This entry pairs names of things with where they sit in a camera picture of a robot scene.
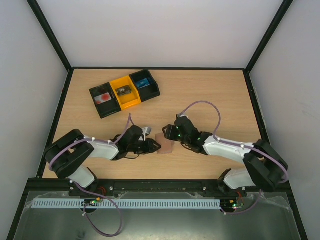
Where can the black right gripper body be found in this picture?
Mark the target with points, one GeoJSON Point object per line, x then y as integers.
{"type": "Point", "coordinates": [172, 132]}

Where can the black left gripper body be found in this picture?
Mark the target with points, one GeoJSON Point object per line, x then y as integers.
{"type": "Point", "coordinates": [141, 149]}

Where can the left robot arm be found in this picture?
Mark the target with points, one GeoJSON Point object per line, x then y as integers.
{"type": "Point", "coordinates": [66, 156]}

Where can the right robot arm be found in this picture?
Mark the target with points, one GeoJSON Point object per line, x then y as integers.
{"type": "Point", "coordinates": [263, 167]}

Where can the dark brown card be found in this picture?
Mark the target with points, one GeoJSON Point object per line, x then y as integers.
{"type": "Point", "coordinates": [124, 90]}

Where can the blue card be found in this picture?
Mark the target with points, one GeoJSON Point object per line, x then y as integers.
{"type": "Point", "coordinates": [142, 83]}

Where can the red white card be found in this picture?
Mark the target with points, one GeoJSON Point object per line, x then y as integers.
{"type": "Point", "coordinates": [103, 98]}

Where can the yellow bin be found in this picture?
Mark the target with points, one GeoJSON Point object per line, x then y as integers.
{"type": "Point", "coordinates": [126, 101]}

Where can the black bin right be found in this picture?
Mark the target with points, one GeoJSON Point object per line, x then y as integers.
{"type": "Point", "coordinates": [149, 92]}

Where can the black bin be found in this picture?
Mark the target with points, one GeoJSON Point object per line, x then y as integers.
{"type": "Point", "coordinates": [149, 92]}
{"type": "Point", "coordinates": [109, 108]}

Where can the black bin left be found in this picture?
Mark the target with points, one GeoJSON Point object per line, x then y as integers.
{"type": "Point", "coordinates": [109, 108]}

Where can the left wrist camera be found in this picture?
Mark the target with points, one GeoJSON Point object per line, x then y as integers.
{"type": "Point", "coordinates": [146, 132]}

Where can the slotted cable duct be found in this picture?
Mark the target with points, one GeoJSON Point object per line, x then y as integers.
{"type": "Point", "coordinates": [194, 204]}

